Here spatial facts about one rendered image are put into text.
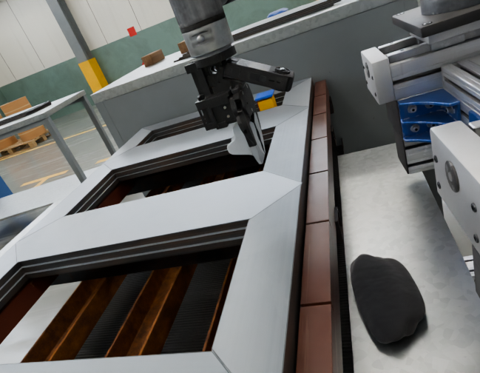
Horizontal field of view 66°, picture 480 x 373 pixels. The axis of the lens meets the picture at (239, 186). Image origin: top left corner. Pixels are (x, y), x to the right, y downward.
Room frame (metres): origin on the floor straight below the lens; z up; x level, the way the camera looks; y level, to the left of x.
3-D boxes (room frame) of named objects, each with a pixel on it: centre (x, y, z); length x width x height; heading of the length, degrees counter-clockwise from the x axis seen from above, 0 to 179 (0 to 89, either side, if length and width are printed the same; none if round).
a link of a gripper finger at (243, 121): (0.62, -0.05, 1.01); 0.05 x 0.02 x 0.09; 159
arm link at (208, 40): (0.64, -0.04, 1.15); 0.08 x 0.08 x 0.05
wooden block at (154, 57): (2.05, 0.17, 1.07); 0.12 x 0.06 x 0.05; 153
